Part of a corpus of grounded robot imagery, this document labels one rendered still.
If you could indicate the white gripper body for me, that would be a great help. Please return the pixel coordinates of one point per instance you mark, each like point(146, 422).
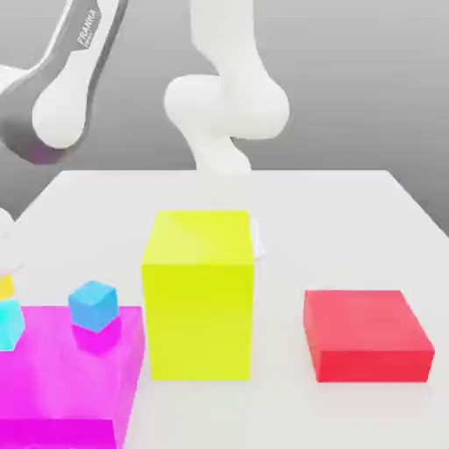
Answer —
point(8, 257)

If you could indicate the small yellow cube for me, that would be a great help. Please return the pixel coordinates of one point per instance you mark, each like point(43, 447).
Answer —
point(5, 287)

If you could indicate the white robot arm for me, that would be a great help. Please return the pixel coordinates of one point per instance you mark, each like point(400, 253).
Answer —
point(228, 105)

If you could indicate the small cyan cube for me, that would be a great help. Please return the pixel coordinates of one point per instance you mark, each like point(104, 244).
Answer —
point(9, 324)

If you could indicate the small blue cube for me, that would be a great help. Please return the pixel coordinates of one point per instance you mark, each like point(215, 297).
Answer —
point(93, 305)

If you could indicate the small magenta cube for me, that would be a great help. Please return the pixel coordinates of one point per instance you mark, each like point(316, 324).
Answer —
point(96, 342)

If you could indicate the large magenta box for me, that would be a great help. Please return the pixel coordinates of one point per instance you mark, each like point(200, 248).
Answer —
point(63, 393)

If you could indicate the large yellow box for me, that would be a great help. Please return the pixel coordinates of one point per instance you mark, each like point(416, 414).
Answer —
point(198, 308)

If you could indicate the large red box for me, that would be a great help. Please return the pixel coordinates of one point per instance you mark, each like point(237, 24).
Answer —
point(368, 333)

